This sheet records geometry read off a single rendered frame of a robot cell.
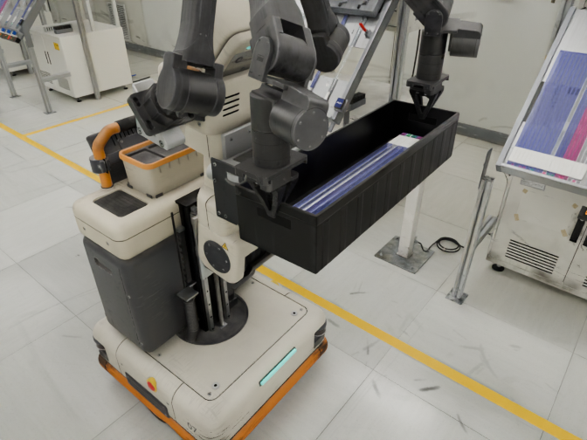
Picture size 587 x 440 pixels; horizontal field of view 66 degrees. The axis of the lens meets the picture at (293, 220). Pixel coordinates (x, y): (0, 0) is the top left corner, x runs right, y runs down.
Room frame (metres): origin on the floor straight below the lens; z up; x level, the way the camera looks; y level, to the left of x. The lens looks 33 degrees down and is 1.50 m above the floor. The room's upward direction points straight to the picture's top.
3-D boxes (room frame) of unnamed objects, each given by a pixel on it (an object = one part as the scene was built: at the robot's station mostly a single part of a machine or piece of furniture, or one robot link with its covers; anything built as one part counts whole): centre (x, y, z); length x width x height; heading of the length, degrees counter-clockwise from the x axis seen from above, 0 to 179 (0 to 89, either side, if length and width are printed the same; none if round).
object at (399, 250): (1.94, -0.60, 0.39); 0.24 x 0.24 x 0.78; 51
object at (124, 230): (1.26, 0.38, 0.59); 0.55 x 0.34 x 0.83; 142
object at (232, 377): (1.20, 0.31, 0.16); 0.67 x 0.64 x 0.25; 52
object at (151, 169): (1.27, 0.40, 0.87); 0.23 x 0.15 x 0.11; 142
